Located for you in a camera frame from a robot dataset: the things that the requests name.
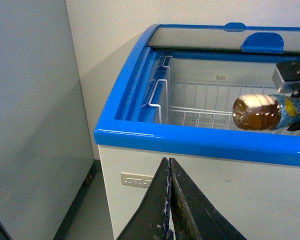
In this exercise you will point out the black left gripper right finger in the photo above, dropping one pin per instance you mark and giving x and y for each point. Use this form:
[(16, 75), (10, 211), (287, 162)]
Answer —
[(194, 216)]

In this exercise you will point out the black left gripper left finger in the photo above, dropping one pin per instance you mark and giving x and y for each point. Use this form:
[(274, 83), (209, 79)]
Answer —
[(151, 221)]

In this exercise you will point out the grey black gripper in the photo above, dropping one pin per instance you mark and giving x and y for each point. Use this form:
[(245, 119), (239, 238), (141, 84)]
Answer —
[(286, 78)]

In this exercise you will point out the iced tea bottle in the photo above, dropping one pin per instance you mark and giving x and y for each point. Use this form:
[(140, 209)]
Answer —
[(259, 112)]

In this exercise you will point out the white partition panel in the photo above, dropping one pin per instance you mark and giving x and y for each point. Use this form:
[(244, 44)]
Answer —
[(45, 145)]

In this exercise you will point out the white wire freezer basket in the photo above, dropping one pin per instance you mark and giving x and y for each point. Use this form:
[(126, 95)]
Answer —
[(201, 92)]

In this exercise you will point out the sliding glass freezer lid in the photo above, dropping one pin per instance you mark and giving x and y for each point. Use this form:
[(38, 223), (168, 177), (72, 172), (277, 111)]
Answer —
[(233, 36)]

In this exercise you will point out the white blue chest freezer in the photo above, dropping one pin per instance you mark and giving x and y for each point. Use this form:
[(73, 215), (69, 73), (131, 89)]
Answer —
[(252, 178)]

